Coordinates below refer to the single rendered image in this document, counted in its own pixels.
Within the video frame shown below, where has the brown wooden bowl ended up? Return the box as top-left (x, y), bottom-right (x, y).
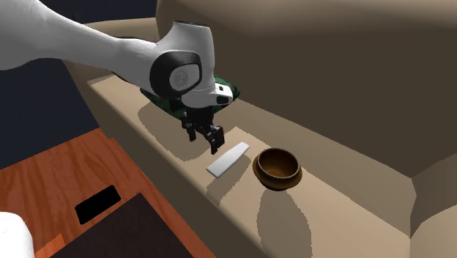
top-left (251, 147), bottom-right (304, 192)

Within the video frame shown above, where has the dark green round object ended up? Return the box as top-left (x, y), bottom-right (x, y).
top-left (140, 75), bottom-right (241, 122)

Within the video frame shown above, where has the beige sofa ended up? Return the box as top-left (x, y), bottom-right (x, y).
top-left (62, 0), bottom-right (457, 258)

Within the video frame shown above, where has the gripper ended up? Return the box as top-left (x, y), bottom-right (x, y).
top-left (179, 106), bottom-right (226, 155)

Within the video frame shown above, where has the white flat rectangular slab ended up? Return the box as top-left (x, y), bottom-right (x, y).
top-left (206, 141), bottom-right (250, 179)

